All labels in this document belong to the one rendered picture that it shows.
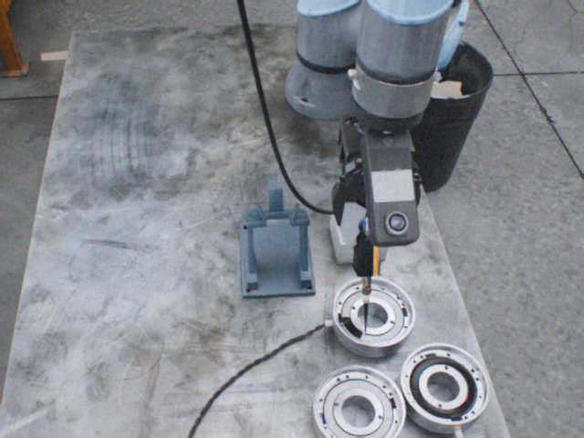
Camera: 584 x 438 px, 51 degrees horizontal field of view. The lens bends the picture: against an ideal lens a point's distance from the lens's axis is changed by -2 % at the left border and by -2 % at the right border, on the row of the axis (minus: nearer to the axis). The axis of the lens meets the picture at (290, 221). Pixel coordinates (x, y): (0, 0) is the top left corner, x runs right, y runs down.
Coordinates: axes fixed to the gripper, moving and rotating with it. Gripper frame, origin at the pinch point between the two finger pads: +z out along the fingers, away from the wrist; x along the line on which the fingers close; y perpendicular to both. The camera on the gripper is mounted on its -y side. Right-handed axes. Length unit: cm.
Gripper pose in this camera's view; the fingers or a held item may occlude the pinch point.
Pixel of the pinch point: (366, 243)
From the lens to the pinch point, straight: 74.9
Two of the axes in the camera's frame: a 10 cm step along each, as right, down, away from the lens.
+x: -10.0, 0.4, -0.8
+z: -0.3, 6.5, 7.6
